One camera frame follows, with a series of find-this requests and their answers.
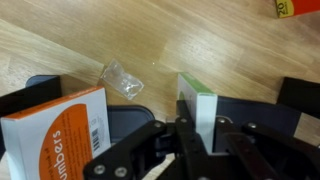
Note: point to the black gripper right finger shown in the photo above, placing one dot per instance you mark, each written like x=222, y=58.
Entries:
x=266, y=150

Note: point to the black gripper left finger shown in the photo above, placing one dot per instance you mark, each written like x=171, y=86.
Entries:
x=133, y=150

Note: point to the white and green book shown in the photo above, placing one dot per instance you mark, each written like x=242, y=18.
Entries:
x=205, y=110

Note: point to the white and orange book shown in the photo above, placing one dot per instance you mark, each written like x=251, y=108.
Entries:
x=33, y=140

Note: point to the black metal bookend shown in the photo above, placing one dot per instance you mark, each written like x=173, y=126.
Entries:
x=33, y=96
x=260, y=113

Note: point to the small clear plastic piece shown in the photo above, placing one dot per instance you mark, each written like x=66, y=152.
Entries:
x=121, y=80

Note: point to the orange rainbow tissue box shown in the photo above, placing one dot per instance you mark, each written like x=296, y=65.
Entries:
x=303, y=6

